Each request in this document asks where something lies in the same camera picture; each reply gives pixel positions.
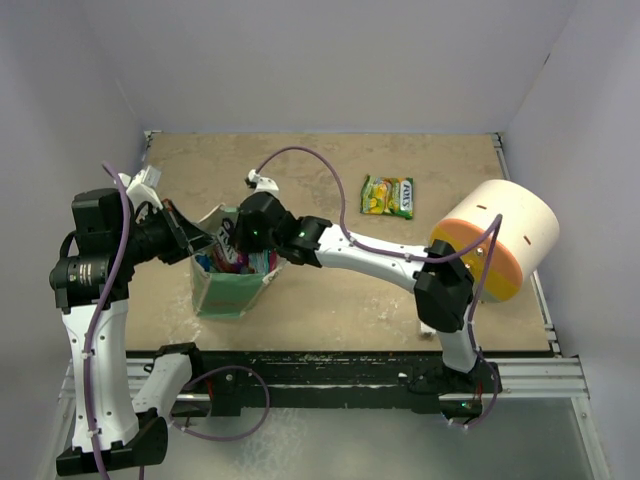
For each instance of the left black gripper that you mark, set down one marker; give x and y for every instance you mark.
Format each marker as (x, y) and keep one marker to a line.
(184, 238)

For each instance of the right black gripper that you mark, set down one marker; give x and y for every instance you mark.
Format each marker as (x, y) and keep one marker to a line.
(243, 241)

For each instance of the green patterned paper bag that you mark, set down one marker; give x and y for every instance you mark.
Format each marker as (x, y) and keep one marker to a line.
(222, 295)

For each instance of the green yellow Fox's candy bag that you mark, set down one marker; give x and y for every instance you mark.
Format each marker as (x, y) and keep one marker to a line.
(391, 196)

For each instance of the purple Fox's candy bag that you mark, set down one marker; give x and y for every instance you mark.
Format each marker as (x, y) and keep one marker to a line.
(224, 256)

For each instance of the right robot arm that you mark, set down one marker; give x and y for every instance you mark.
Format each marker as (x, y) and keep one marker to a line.
(442, 286)

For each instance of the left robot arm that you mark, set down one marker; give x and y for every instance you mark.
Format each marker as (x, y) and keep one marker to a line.
(114, 232)

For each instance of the blue small snack packet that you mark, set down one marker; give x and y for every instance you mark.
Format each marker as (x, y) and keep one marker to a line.
(204, 261)

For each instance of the teal pink snack packet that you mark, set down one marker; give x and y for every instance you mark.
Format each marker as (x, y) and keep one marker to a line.
(262, 262)

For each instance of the small white plastic clip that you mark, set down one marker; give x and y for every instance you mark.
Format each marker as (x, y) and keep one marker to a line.
(426, 331)

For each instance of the large cream cylinder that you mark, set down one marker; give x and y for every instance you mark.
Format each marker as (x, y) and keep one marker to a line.
(529, 229)

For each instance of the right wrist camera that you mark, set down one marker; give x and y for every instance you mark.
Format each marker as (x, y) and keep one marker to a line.
(259, 183)

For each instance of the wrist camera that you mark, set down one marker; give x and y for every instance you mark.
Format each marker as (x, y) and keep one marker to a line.
(142, 182)
(259, 183)

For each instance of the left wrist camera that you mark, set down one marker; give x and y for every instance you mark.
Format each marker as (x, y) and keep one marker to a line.
(142, 182)

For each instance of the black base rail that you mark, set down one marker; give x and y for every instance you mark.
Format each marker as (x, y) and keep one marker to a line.
(231, 381)

